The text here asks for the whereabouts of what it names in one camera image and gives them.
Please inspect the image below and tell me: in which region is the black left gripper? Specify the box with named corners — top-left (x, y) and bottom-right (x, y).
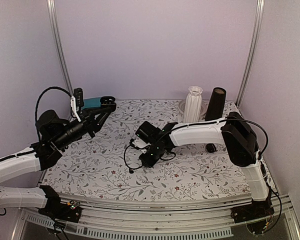
top-left (53, 105), bottom-right (111, 150)

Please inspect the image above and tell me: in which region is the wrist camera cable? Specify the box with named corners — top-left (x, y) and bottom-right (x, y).
top-left (123, 124), bottom-right (176, 174)
top-left (34, 86), bottom-right (75, 126)

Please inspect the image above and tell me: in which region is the right rear aluminium post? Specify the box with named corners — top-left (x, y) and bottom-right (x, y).
top-left (235, 0), bottom-right (265, 108)

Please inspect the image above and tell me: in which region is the black glossy charging case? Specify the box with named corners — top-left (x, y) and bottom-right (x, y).
top-left (99, 96), bottom-right (116, 105)

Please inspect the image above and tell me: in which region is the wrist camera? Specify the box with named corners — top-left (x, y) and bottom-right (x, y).
top-left (130, 138), bottom-right (149, 154)
top-left (70, 87), bottom-right (84, 122)

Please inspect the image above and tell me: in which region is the blue ceramic cup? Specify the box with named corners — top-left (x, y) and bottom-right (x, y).
top-left (81, 97), bottom-right (101, 110)

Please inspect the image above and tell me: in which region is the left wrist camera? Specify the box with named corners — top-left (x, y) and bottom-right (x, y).
top-left (70, 87), bottom-right (84, 122)

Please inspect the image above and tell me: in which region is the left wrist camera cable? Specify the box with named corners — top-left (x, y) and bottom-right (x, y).
top-left (34, 86), bottom-right (75, 126)

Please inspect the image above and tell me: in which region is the aluminium post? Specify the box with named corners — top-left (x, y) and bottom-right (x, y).
top-left (46, 0), bottom-right (73, 94)
top-left (235, 0), bottom-right (265, 108)

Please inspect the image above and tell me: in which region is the tall black cylinder vase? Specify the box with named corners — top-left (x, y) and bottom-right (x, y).
top-left (205, 87), bottom-right (227, 121)

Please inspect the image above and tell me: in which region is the white ribbed ceramic vase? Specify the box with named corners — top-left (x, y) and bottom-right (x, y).
top-left (183, 86), bottom-right (203, 124)

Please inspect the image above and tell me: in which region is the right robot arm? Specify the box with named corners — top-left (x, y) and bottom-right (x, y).
top-left (130, 111), bottom-right (274, 218)

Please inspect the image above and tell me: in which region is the left rear aluminium post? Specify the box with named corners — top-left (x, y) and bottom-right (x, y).
top-left (46, 0), bottom-right (73, 94)

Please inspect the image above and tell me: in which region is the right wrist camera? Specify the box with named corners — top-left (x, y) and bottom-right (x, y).
top-left (130, 138), bottom-right (149, 154)

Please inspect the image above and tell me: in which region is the front aluminium rail base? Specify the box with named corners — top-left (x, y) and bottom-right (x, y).
top-left (12, 194), bottom-right (300, 240)

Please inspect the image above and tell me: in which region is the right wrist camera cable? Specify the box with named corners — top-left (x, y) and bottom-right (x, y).
top-left (123, 124), bottom-right (176, 174)

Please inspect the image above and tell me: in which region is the striped ceramic plate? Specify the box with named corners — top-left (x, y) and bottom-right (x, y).
top-left (178, 99), bottom-right (207, 118)

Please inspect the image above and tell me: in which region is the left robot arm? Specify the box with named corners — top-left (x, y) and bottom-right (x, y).
top-left (0, 103), bottom-right (117, 217)

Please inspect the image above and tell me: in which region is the small black earbud case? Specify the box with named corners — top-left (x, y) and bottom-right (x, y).
top-left (205, 143), bottom-right (217, 153)

